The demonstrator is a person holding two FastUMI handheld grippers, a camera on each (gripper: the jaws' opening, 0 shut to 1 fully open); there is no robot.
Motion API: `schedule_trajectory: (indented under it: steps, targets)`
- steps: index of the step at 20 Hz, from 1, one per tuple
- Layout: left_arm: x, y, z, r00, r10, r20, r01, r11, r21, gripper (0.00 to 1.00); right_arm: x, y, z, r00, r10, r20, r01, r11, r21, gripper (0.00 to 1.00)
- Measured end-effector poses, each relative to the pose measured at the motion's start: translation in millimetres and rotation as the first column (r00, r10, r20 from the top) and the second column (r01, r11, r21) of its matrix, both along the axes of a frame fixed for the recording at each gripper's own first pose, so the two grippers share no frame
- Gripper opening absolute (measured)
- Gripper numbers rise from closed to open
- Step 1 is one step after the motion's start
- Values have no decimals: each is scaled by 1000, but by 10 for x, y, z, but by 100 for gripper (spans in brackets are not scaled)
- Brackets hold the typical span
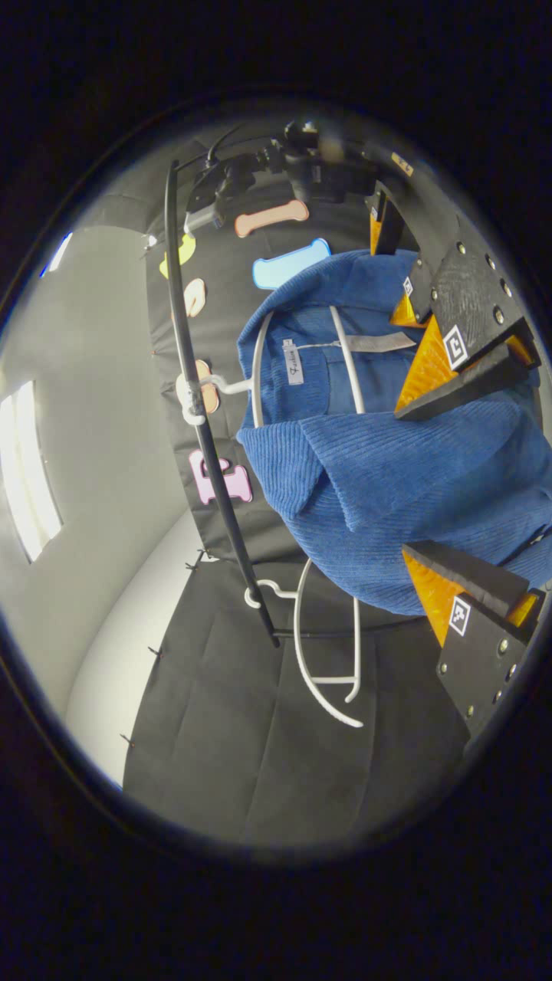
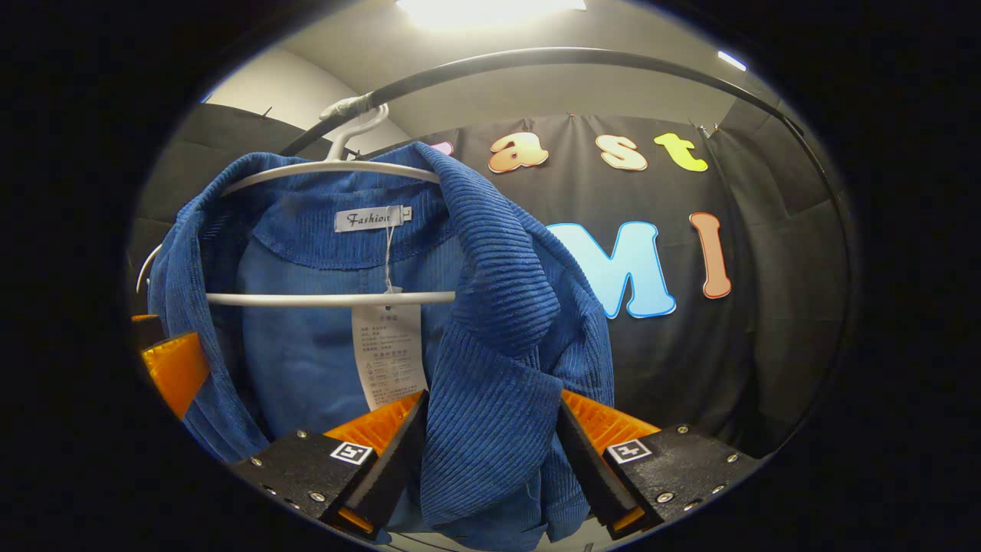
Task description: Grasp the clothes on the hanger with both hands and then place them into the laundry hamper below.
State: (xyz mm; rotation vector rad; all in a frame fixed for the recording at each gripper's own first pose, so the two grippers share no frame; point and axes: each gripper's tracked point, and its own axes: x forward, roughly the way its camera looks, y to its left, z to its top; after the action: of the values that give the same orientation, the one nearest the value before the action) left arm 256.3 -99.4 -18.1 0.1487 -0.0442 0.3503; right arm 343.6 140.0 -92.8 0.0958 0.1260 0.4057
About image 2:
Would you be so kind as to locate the black clothes rack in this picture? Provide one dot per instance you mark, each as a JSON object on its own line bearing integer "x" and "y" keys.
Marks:
{"x": 536, "y": 55}

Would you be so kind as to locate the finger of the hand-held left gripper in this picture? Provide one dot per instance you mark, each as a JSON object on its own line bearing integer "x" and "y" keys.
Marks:
{"x": 178, "y": 376}
{"x": 146, "y": 333}

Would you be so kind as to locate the large ceiling light panel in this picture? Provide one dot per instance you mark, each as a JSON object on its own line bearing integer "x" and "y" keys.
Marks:
{"x": 490, "y": 11}

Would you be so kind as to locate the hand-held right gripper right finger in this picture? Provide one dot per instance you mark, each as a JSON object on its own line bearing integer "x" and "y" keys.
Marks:
{"x": 594, "y": 475}

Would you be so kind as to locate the white clothes hanger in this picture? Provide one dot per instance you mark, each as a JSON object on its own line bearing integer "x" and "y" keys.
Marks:
{"x": 329, "y": 299}

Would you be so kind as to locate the small ceiling light panel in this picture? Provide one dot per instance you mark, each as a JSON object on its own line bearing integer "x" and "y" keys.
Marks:
{"x": 732, "y": 60}

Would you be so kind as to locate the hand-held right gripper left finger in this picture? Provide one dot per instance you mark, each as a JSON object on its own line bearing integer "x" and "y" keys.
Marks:
{"x": 395, "y": 460}

